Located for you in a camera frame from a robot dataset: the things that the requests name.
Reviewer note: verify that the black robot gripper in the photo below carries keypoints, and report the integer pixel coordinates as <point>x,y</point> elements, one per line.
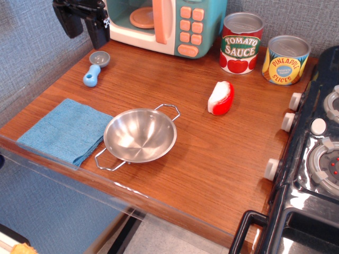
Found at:
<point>70,13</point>

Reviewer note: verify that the blue and grey toy spoon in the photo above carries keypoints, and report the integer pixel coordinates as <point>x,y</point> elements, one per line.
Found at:
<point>98,60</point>

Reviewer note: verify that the folded blue cloth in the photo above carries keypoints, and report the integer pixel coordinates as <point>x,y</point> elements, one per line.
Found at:
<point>70,132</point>

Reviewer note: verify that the teal toy microwave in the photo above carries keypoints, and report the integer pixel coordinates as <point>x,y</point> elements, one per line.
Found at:
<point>180,28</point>

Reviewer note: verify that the red and white toy food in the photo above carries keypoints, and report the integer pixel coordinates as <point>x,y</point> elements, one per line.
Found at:
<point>221,99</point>

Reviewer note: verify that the tomato sauce can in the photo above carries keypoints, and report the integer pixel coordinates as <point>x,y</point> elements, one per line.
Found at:
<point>240,42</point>

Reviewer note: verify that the pineapple slices can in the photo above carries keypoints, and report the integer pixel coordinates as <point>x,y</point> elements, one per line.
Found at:
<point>285,59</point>

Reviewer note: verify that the white stove knob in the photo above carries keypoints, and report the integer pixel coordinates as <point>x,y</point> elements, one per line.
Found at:
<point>271,168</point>
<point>287,122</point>
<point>294,101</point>

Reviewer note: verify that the orange fuzzy object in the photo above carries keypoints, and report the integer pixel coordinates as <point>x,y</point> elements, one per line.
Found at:
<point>23,248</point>

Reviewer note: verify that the black toy stove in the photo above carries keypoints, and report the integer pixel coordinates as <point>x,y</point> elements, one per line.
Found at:
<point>303,203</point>

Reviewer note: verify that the steel bowl with handles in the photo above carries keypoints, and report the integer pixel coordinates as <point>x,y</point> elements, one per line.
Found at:
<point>140,135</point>

